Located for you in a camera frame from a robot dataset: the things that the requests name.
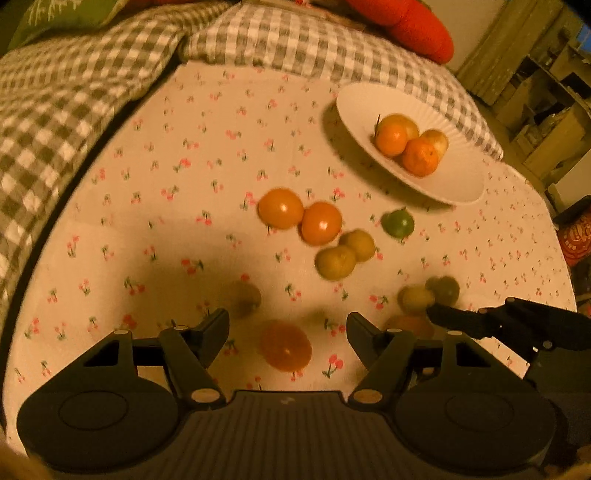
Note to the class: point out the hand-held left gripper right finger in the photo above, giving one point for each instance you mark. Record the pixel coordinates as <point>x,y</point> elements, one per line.
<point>361,328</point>

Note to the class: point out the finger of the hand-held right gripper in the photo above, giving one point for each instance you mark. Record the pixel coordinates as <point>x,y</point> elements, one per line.
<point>455,318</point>

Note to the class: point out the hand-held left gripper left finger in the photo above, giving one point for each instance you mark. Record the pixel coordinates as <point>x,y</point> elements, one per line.
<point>216,328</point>

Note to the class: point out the white paper plate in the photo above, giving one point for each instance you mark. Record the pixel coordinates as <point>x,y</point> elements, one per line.
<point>443,184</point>

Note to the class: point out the green round fruit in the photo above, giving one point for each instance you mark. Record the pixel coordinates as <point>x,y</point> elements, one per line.
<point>447,287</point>
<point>397,223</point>

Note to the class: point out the orange tangerine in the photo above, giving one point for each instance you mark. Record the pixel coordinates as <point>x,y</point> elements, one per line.
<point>279,208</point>
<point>285,346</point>
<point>408,323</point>
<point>419,157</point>
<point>391,136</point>
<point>322,223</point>

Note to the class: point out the cherry print cloth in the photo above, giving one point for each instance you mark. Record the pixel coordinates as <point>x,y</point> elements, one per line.
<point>184,258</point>

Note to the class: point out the red patterned item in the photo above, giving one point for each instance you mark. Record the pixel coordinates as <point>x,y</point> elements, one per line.
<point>576,242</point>

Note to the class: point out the wooden shelf unit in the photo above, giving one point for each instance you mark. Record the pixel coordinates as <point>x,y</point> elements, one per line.
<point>549,115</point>

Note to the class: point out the grey checked blanket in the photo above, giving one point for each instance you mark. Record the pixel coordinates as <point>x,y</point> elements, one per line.
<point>69,101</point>

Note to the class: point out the beige curtain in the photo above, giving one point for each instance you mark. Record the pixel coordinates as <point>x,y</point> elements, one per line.
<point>503,50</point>

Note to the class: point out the grey checked pillow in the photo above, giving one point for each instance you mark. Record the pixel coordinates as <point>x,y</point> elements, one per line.
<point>300,41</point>

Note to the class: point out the orange pumpkin cushion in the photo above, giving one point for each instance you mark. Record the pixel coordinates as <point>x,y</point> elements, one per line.
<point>406,25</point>

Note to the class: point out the green printed pillow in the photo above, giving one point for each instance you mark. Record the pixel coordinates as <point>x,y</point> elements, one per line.
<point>60,16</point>

